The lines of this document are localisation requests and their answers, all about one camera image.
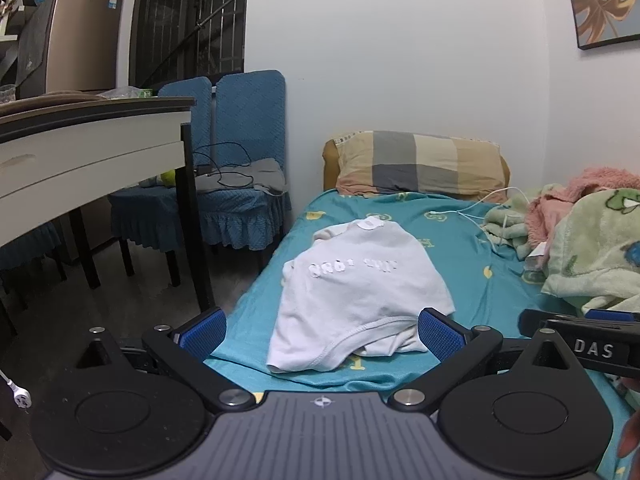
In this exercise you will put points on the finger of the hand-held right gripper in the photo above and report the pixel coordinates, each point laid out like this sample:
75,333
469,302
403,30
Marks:
550,321
612,314

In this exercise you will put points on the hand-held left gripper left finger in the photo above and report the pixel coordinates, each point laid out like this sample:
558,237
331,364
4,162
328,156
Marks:
202,335

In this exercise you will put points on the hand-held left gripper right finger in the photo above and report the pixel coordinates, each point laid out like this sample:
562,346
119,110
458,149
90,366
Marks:
440,335

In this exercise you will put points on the white t-shirt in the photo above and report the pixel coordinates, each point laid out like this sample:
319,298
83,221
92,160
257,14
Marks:
360,290

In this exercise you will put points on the person's right hand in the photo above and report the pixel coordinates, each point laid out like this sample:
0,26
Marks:
631,435

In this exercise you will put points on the green fleece blanket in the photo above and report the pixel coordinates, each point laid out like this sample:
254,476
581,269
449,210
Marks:
595,250

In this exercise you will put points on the teal bed sheet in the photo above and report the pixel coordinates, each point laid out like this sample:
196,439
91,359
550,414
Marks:
475,260

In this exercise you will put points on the pink fleece blanket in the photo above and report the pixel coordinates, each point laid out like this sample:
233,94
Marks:
580,185

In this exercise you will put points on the yellow-green ball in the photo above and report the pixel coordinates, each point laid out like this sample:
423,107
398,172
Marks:
167,177

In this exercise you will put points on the plaid pillow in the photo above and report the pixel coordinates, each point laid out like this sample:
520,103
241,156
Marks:
420,162

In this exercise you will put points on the grey cloth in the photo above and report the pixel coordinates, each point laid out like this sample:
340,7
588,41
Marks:
265,172

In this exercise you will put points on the white power plug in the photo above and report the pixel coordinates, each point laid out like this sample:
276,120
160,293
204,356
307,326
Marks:
20,399

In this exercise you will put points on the blue covered chair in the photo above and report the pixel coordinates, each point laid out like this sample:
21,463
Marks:
25,250
250,110
187,110

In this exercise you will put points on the brown cushion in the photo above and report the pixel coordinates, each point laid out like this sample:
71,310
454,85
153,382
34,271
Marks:
330,165

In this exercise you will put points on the white table with black legs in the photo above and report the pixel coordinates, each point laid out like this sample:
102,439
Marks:
75,145

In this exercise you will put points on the clear plastic bag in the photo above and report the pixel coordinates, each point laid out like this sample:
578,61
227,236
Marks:
125,92

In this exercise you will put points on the black grille door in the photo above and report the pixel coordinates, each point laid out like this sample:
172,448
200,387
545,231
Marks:
185,20

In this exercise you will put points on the gold refrigerator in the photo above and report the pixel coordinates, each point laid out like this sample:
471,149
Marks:
80,40

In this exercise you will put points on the leaf wall picture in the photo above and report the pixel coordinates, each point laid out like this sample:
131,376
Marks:
605,0

